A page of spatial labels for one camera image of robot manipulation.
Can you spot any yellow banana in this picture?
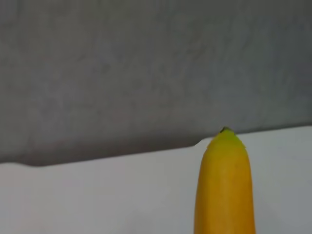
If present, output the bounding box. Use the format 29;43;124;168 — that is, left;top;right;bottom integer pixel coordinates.
194;126;257;234

